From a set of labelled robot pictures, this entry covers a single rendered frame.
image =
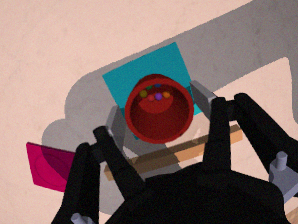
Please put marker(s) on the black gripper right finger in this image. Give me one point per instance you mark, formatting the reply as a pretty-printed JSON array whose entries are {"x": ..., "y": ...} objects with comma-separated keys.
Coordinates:
[{"x": 270, "y": 142}]

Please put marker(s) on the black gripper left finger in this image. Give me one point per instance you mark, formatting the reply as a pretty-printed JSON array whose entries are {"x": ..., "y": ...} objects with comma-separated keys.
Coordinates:
[{"x": 80, "y": 204}]

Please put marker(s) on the dark red cup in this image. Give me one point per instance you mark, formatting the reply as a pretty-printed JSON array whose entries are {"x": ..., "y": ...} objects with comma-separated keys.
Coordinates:
[{"x": 160, "y": 121}]

